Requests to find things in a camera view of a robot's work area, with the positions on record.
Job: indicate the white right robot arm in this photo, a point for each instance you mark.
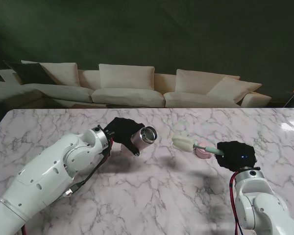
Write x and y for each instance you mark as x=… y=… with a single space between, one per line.
x=259 y=203

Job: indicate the dark grey sofa cushion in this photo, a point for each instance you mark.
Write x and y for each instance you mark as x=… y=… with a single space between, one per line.
x=31 y=73

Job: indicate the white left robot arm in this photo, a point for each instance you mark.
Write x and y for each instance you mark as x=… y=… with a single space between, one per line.
x=39 y=176

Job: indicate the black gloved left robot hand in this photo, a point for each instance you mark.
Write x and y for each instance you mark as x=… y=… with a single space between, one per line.
x=123 y=133

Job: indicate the small cream throw pillow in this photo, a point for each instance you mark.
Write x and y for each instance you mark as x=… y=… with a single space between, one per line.
x=235 y=89

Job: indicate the pink thermos body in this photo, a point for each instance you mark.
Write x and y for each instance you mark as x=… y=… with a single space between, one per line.
x=143 y=139

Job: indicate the cream fabric sofa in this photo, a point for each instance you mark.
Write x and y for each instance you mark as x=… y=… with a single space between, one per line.
x=127 y=96

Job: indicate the cream sofa back cushion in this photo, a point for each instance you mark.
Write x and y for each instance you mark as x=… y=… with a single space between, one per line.
x=126 y=77
x=61 y=73
x=193 y=80

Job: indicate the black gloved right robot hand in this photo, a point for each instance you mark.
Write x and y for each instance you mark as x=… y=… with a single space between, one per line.
x=236 y=154

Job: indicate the pink thermos lid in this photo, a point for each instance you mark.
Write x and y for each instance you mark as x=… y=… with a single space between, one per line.
x=203 y=151

